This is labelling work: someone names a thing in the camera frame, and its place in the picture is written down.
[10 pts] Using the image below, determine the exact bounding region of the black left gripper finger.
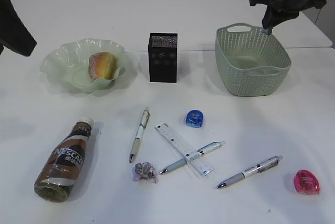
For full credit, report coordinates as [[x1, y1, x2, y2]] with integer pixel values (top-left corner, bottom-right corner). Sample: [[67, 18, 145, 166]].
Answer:
[[3, 0, 37, 57], [0, 0, 5, 53]]

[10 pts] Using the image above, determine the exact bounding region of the sugared bread roll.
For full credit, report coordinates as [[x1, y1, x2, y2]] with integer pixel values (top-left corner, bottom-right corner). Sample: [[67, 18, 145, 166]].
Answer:
[[88, 52, 116, 81]]

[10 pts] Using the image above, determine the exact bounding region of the grey brown paper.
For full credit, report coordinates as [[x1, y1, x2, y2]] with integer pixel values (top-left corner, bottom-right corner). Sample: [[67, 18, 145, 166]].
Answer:
[[263, 28, 272, 36]]

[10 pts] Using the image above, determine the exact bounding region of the green plastic woven basket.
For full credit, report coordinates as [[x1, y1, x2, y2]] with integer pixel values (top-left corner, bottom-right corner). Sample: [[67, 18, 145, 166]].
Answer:
[[215, 23, 291, 96]]

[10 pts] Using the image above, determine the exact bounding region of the green wavy glass plate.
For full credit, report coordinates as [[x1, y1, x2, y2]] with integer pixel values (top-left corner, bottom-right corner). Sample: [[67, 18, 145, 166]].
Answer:
[[40, 38, 126, 93]]

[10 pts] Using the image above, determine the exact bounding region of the black mesh pen holder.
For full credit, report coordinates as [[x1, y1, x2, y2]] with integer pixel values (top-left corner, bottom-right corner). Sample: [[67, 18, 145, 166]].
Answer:
[[148, 32, 178, 83]]

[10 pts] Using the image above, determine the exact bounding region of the white pen grey grip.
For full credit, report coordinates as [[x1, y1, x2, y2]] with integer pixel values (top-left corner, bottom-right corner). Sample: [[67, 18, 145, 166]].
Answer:
[[216, 155, 283, 189]]

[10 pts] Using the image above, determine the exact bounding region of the blue clear pen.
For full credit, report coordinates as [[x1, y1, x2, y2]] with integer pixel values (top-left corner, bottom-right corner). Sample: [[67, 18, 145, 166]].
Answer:
[[159, 141, 226, 175]]

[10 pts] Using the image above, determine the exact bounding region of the Nescafe coffee bottle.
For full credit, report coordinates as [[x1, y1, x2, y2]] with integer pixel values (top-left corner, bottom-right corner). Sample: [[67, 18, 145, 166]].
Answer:
[[34, 117, 94, 203]]

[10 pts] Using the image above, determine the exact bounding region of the clear plastic ruler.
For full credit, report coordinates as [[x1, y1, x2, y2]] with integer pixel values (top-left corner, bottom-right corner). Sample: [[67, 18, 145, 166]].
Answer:
[[155, 122, 214, 176]]

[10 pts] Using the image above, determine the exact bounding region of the crumpled colourful paper ball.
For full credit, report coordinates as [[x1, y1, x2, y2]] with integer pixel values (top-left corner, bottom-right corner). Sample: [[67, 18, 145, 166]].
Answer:
[[134, 162, 157, 183]]

